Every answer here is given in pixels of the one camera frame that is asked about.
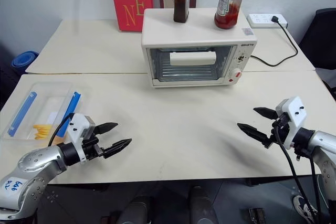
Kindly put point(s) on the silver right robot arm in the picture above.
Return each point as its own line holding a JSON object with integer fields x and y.
{"x": 321, "y": 145}

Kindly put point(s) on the yellow french fries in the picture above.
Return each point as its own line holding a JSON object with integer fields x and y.
{"x": 42, "y": 130}

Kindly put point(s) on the white navy sneaker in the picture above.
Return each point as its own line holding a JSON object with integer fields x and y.
{"x": 304, "y": 208}

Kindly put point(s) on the white toaster oven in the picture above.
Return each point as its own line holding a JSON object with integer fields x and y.
{"x": 194, "y": 28}

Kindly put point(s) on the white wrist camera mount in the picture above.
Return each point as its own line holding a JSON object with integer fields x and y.
{"x": 295, "y": 111}
{"x": 77, "y": 125}

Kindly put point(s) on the white power strip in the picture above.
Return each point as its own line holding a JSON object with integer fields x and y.
{"x": 262, "y": 20}

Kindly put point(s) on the blue rolled mat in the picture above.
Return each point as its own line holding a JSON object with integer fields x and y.
{"x": 25, "y": 60}

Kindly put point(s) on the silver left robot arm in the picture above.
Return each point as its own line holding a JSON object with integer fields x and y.
{"x": 34, "y": 161}

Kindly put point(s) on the blue container clip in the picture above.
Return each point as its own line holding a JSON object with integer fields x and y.
{"x": 70, "y": 108}
{"x": 22, "y": 113}

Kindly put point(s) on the dark rounded robot leg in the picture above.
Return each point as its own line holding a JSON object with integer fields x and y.
{"x": 203, "y": 205}
{"x": 135, "y": 211}

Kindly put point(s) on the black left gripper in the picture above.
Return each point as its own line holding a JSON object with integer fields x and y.
{"x": 92, "y": 150}

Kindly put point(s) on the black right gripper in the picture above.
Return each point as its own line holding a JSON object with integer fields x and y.
{"x": 281, "y": 130}

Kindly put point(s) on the white knob with red marker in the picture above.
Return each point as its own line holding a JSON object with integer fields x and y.
{"x": 236, "y": 74}

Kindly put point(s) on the red ketchup bottle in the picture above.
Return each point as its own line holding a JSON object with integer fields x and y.
{"x": 227, "y": 14}

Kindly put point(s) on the clear plastic tray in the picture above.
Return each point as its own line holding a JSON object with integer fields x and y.
{"x": 47, "y": 93}

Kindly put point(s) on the black office chair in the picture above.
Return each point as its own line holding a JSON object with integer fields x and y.
{"x": 321, "y": 40}

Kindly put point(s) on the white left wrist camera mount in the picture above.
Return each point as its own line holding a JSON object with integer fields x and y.
{"x": 77, "y": 125}

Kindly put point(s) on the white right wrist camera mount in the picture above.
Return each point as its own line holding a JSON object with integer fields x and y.
{"x": 295, "y": 111}

